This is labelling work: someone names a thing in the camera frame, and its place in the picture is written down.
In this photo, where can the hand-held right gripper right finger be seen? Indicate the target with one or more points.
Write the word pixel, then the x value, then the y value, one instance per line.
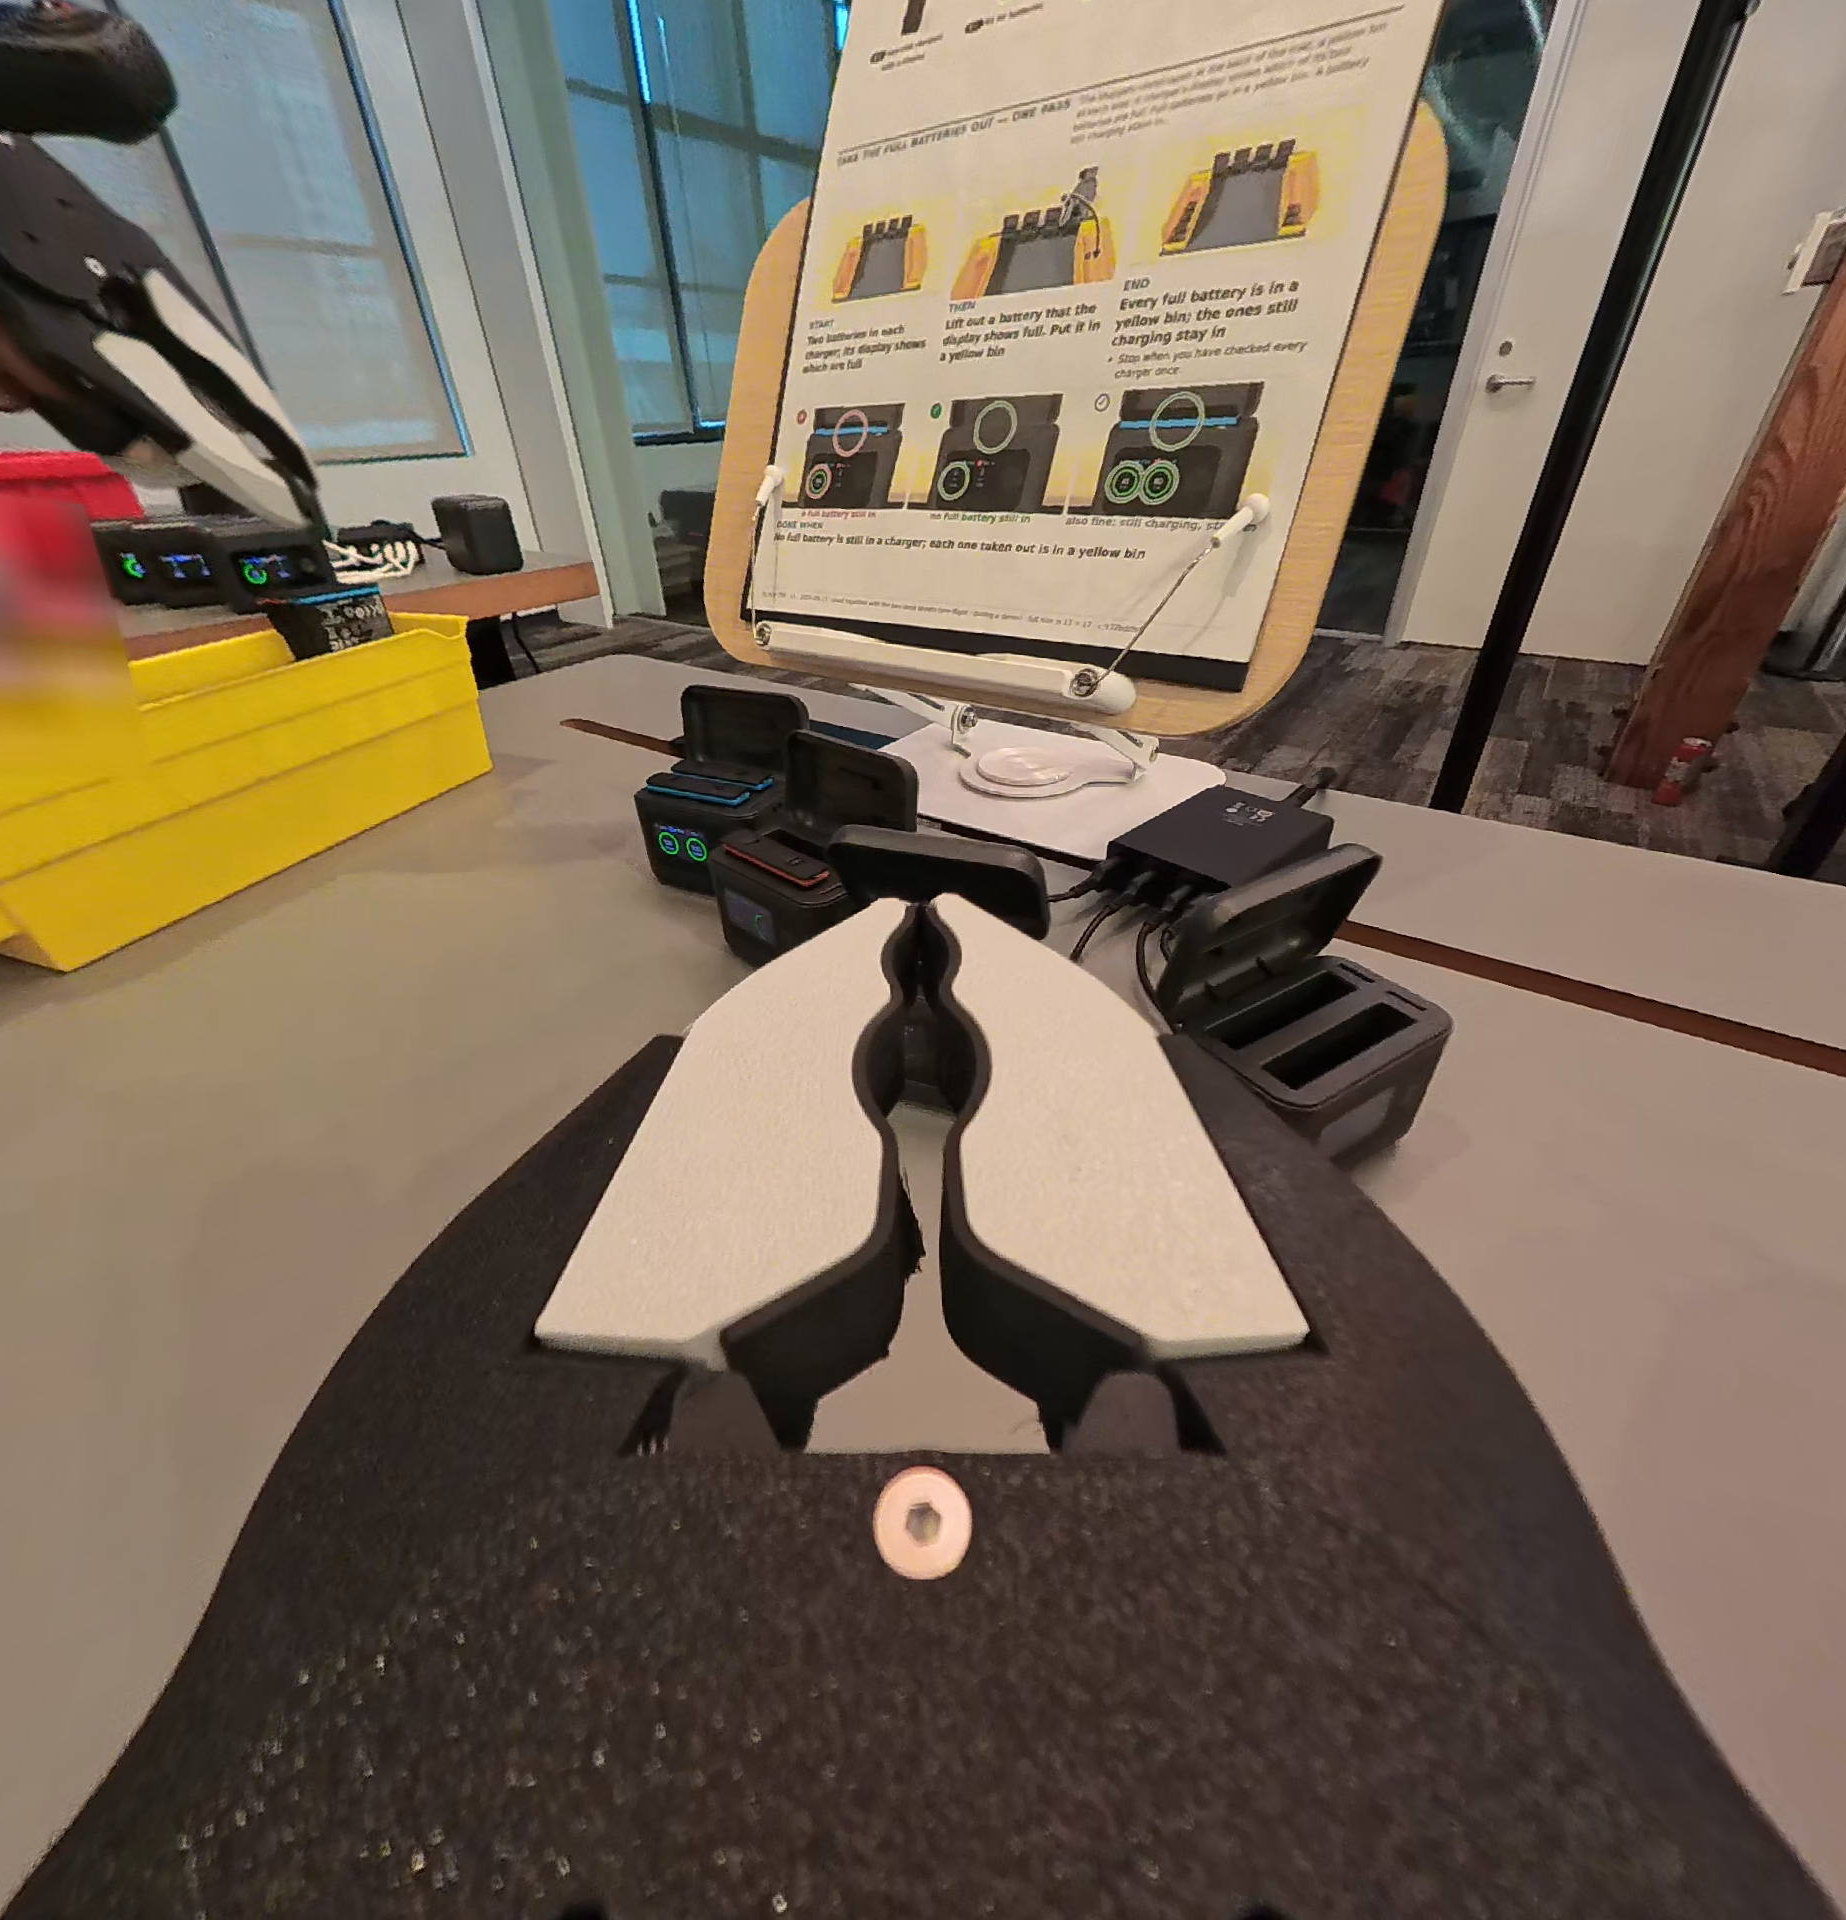
pixel 1148 1185

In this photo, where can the yellow plastic bin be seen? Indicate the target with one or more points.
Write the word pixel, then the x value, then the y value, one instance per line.
pixel 262 780

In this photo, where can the wooden edged table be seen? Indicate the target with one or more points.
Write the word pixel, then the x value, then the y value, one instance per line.
pixel 548 572

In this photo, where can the white door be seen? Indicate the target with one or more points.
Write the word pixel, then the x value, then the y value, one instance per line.
pixel 1493 225

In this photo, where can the white paper poster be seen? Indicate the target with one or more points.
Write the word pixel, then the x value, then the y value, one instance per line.
pixel 1088 375

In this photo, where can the small red canister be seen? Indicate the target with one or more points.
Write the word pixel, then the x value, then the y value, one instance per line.
pixel 1685 773

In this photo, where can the black battery charging case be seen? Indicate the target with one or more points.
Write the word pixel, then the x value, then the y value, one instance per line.
pixel 185 571
pixel 857 789
pixel 479 532
pixel 742 729
pixel 120 567
pixel 270 572
pixel 939 879
pixel 1282 930

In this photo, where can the wooden pillar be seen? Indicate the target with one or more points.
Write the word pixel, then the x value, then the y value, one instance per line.
pixel 1763 525

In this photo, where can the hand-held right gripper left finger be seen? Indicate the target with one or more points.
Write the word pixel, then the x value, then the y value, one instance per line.
pixel 713 1185

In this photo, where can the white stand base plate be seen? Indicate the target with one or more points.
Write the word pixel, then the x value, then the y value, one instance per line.
pixel 1073 795

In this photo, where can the black charging hub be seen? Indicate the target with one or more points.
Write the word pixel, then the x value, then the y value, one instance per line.
pixel 1222 840

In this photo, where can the black battery blue rim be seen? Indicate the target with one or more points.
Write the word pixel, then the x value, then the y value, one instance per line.
pixel 729 775
pixel 694 795

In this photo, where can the white wall switch box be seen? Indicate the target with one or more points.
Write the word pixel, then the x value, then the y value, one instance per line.
pixel 1812 253

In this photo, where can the dark desk black legs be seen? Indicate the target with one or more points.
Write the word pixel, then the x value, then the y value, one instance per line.
pixel 1831 780

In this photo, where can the black battery orange rim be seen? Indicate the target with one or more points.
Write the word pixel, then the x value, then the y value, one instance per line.
pixel 781 866

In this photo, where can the red cardboard box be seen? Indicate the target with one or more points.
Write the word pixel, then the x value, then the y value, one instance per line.
pixel 38 473

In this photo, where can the instruction sheet on wooden stand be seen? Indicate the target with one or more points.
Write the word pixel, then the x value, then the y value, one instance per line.
pixel 1389 375

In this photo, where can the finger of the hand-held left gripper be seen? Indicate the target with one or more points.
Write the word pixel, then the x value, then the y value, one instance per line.
pixel 173 399
pixel 202 322

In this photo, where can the bundle of black batteries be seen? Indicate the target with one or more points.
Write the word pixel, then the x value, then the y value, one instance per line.
pixel 335 623

